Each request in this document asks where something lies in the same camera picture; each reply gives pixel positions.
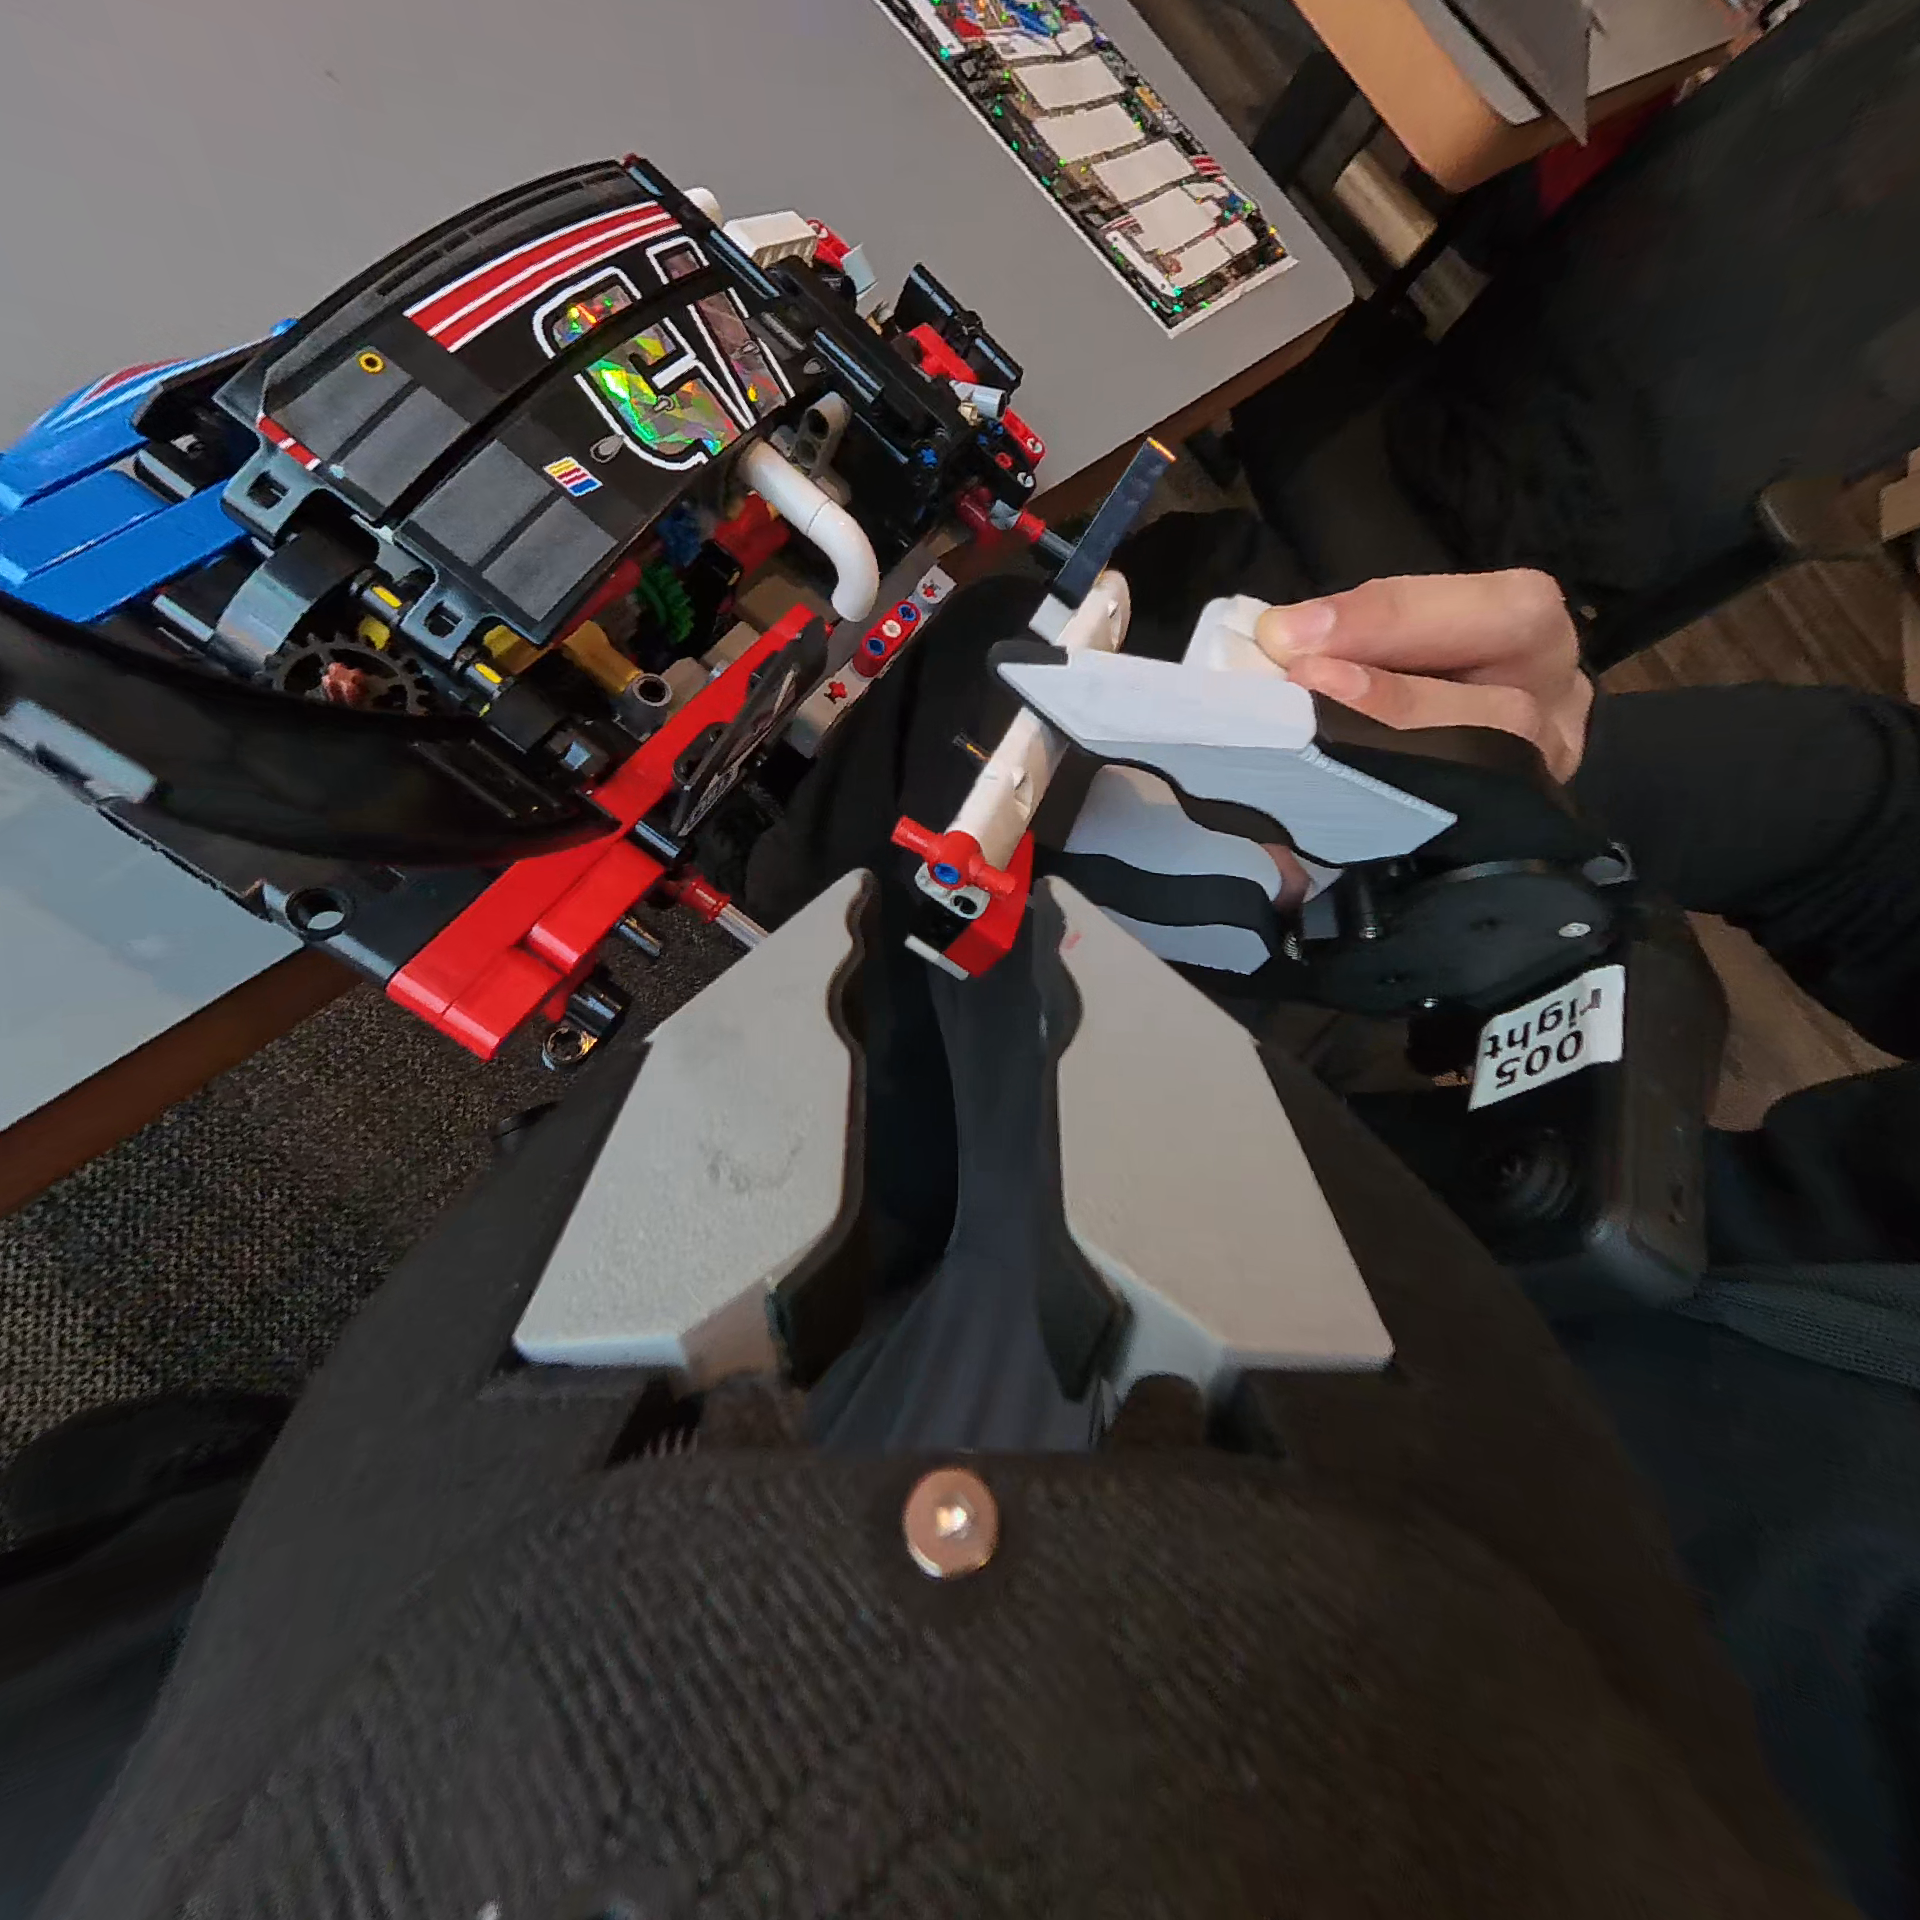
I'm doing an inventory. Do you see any toy brick race car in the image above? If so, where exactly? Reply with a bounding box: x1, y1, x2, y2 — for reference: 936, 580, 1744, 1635
0, 152, 1050, 1068

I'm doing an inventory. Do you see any person's right forearm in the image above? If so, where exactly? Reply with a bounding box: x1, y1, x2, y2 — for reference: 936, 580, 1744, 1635
1569, 681, 1920, 1064

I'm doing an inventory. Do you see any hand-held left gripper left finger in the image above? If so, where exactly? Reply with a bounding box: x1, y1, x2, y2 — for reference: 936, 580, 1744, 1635
509, 865, 885, 1380

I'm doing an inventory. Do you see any red white brick subassembly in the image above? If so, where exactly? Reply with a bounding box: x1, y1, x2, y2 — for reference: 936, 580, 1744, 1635
891, 435, 1173, 985

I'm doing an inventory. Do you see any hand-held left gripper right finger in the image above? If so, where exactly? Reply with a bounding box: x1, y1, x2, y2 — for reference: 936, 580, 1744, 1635
1037, 876, 1401, 1401

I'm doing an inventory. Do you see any person's right hand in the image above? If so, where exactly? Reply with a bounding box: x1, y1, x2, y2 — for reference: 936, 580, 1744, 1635
1253, 569, 1597, 784

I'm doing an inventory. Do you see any black office chair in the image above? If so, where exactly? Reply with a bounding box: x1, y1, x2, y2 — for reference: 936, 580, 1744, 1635
1233, 0, 1920, 683

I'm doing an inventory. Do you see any sticker sheet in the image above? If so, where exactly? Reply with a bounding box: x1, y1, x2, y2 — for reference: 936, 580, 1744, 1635
876, 0, 1297, 334

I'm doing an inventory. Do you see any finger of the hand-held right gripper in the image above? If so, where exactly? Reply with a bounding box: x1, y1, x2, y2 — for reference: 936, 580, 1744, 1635
1055, 756, 1314, 972
986, 637, 1466, 876

